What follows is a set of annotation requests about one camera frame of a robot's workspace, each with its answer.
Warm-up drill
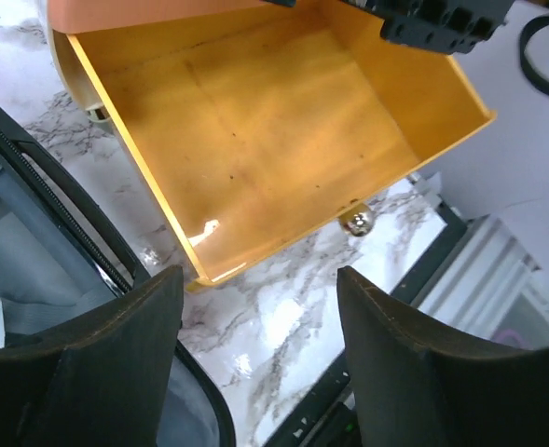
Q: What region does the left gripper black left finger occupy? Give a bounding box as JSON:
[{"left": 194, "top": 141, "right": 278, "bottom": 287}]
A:
[{"left": 0, "top": 266, "right": 183, "bottom": 446}]

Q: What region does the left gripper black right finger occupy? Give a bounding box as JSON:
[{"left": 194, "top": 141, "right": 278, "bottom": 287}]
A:
[{"left": 336, "top": 265, "right": 549, "bottom": 447}]

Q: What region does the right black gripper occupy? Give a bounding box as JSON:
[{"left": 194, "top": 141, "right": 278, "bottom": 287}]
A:
[{"left": 320, "top": 1, "right": 513, "bottom": 55}]

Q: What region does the pink and teal kids suitcase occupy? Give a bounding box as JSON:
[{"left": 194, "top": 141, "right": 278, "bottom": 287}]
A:
[{"left": 0, "top": 107, "right": 236, "bottom": 446}]

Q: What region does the yellow drawer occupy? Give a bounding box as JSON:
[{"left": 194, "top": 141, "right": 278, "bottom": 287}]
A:
[{"left": 67, "top": 1, "right": 495, "bottom": 289}]

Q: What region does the aluminium frame rail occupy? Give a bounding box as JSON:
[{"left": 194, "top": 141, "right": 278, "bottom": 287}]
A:
[{"left": 413, "top": 217, "right": 549, "bottom": 349}]

